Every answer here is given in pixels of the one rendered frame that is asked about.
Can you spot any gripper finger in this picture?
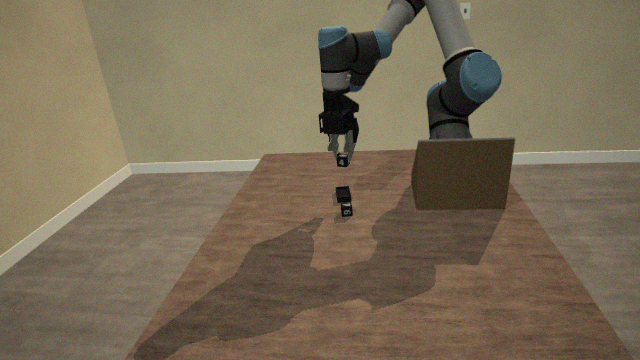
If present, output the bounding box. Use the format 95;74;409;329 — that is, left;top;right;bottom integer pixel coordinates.
343;118;359;163
328;134;340;162

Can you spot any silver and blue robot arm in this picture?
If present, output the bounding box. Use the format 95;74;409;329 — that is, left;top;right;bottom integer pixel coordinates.
318;0;502;139

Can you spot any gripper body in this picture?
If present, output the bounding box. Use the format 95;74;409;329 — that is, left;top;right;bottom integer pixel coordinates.
319;86;355;135

